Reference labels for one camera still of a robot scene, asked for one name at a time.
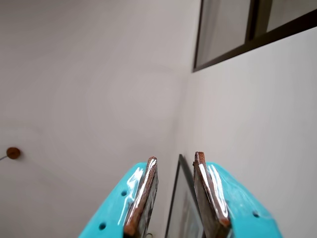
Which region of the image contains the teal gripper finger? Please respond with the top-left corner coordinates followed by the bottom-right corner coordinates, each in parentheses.
top-left (192, 151), bottom-right (283, 238)
top-left (78, 156), bottom-right (159, 238)

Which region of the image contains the dark framed picture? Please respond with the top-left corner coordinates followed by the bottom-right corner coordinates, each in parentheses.
top-left (164, 153), bottom-right (206, 238)

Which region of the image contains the dark framed window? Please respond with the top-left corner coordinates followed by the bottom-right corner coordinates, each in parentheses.
top-left (192, 0), bottom-right (317, 73)

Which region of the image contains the brown round wall knob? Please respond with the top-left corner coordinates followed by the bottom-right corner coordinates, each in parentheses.
top-left (6, 147), bottom-right (20, 159)

